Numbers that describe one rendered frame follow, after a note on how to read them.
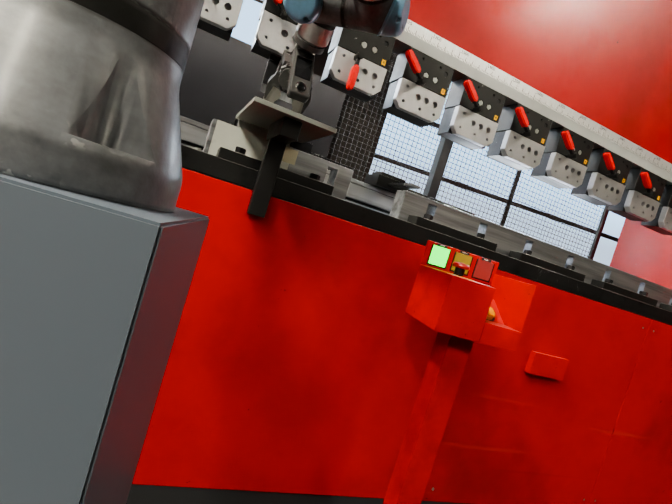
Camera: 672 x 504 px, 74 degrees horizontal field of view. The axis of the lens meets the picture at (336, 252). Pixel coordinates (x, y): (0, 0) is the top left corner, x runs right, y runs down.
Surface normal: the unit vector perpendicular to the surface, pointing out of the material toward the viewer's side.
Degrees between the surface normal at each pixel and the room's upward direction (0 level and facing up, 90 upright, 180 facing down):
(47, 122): 72
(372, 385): 90
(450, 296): 90
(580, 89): 90
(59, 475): 90
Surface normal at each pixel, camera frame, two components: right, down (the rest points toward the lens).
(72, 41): 0.54, -0.11
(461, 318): 0.22, 0.11
